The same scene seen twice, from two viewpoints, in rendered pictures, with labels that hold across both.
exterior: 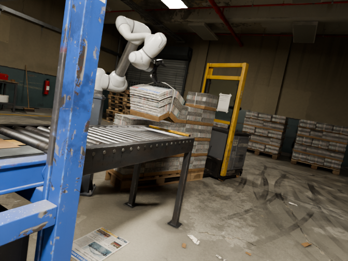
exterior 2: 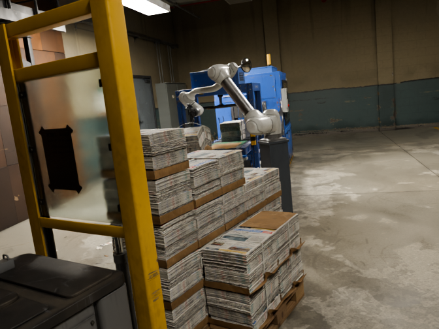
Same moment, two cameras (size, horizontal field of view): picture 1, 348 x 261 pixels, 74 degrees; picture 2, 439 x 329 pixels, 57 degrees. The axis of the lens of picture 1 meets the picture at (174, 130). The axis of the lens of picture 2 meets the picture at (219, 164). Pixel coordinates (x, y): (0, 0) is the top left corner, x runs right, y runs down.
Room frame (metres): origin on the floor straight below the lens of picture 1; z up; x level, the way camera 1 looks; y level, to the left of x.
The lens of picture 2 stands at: (5.72, -0.42, 1.43)
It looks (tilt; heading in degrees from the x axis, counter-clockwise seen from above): 9 degrees down; 167
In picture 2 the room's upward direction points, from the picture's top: 6 degrees counter-clockwise
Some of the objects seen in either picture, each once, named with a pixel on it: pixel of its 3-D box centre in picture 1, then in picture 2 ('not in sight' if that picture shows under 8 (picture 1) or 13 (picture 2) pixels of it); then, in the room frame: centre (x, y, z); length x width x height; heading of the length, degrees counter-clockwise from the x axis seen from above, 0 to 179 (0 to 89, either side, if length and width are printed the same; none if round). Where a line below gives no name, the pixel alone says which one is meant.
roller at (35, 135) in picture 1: (41, 140); not in sight; (1.06, 0.61, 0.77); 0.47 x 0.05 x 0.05; 62
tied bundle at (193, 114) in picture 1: (185, 114); (181, 181); (3.32, -0.12, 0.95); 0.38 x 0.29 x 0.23; 46
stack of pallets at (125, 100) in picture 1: (125, 106); not in sight; (9.53, 2.13, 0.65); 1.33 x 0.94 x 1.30; 156
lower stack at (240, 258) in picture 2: not in sight; (258, 274); (3.40, 0.28, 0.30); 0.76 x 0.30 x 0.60; 134
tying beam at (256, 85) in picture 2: not in sight; (219, 90); (0.63, 0.83, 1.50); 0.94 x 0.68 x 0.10; 62
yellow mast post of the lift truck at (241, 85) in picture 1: (233, 120); (40, 209); (3.59, -0.87, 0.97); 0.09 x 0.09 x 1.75; 44
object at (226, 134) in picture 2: not in sight; (233, 130); (0.12, 1.10, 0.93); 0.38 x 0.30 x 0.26; 152
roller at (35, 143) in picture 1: (27, 141); not in sight; (1.01, 0.64, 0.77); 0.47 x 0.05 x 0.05; 62
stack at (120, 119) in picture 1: (156, 150); (227, 240); (3.02, 0.19, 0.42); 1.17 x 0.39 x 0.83; 134
